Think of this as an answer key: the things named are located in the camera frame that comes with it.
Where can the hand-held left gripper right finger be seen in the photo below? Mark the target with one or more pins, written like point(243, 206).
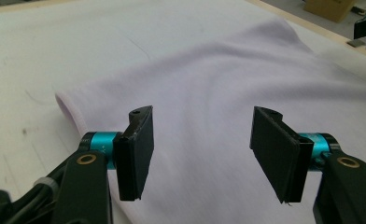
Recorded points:
point(280, 155)

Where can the lilac towel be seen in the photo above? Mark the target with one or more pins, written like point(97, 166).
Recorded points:
point(203, 93)

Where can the white grid mat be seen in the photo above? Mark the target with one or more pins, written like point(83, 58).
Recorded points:
point(47, 46)

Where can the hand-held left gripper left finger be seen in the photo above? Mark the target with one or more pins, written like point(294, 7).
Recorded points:
point(134, 155)

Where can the grey metal bracket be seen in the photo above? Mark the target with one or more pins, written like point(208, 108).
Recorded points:
point(356, 43)

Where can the brown cardboard box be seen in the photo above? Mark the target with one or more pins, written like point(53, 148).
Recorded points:
point(327, 9)

